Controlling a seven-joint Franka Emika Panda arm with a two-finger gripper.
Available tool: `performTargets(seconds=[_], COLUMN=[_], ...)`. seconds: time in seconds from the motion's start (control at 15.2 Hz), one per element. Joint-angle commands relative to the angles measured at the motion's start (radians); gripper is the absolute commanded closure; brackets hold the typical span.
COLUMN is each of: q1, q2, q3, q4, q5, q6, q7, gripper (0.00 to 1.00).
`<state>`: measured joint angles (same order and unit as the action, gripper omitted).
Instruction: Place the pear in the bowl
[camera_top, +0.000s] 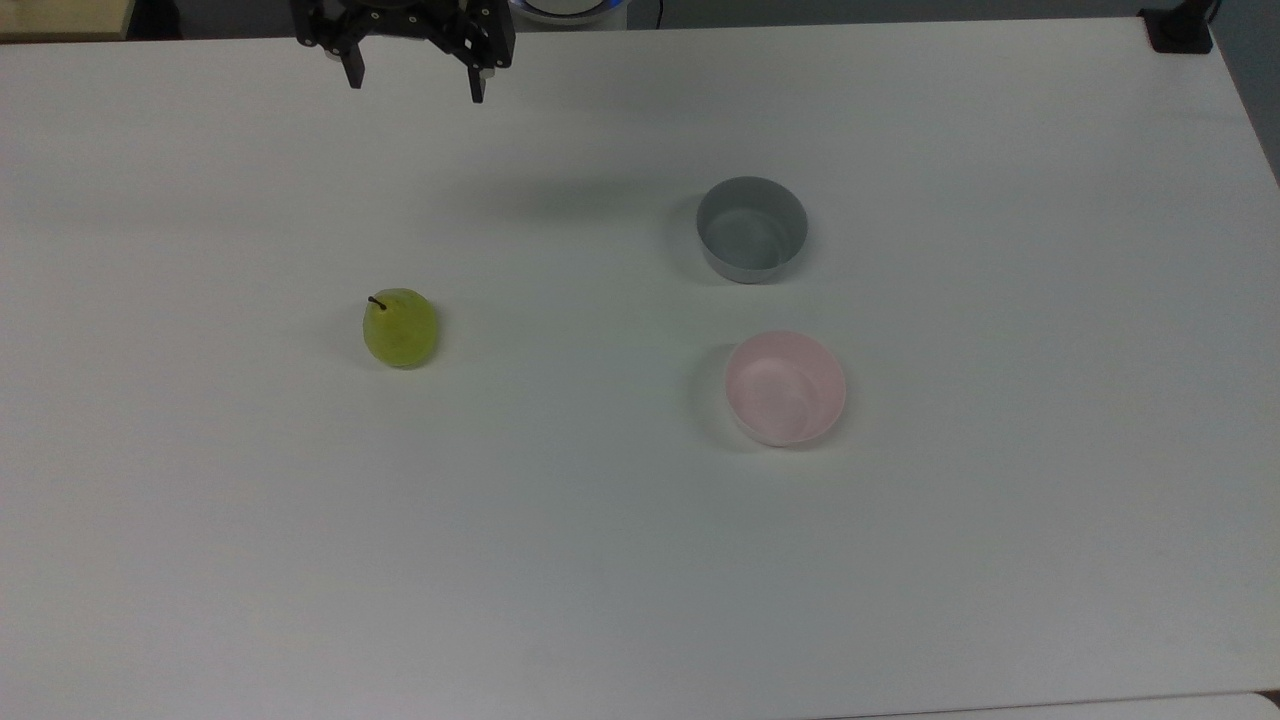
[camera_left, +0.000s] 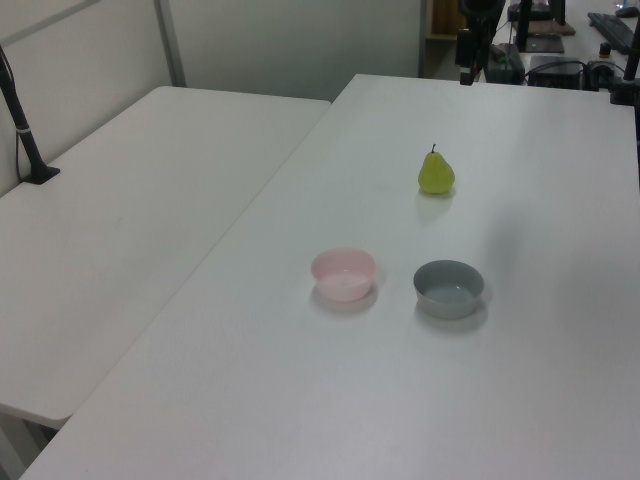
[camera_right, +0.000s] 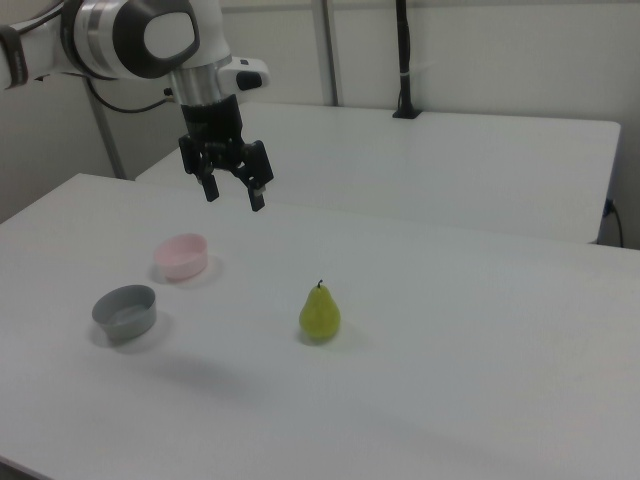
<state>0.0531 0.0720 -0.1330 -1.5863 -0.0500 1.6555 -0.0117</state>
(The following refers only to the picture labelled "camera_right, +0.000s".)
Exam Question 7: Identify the black pole with clamp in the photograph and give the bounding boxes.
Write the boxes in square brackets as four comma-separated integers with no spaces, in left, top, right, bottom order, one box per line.
[391,0,424,120]

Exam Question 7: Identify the grey plastic bowl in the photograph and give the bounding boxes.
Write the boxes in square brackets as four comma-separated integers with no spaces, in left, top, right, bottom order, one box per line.
[91,284,158,345]

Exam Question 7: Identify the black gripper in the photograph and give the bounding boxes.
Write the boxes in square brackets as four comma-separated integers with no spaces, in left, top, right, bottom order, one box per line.
[178,94,276,213]

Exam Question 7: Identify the black floor cable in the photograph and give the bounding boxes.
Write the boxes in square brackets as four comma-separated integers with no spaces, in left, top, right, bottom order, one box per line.
[607,199,627,247]

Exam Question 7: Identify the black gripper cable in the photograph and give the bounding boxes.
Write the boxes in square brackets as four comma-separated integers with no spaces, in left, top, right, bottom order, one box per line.
[85,74,176,114]

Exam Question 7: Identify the yellow-green ball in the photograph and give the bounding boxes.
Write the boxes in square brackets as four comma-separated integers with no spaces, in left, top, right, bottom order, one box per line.
[298,279,342,344]

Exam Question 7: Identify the pink plastic bowl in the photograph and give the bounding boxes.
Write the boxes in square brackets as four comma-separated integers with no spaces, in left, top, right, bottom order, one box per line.
[153,233,209,281]

